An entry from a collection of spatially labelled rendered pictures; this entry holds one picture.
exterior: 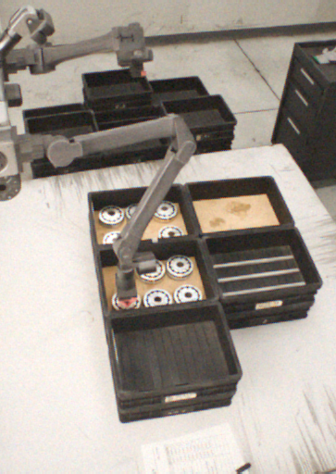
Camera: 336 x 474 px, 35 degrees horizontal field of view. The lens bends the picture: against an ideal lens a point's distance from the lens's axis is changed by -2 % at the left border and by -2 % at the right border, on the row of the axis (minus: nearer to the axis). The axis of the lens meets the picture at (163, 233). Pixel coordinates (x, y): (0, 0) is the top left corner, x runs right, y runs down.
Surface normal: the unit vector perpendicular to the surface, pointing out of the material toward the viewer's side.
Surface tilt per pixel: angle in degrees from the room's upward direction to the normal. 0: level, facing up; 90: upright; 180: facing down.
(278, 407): 0
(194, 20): 90
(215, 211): 0
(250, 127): 0
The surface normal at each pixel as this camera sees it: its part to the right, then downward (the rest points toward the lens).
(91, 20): 0.28, 0.72
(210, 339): 0.06, -0.67
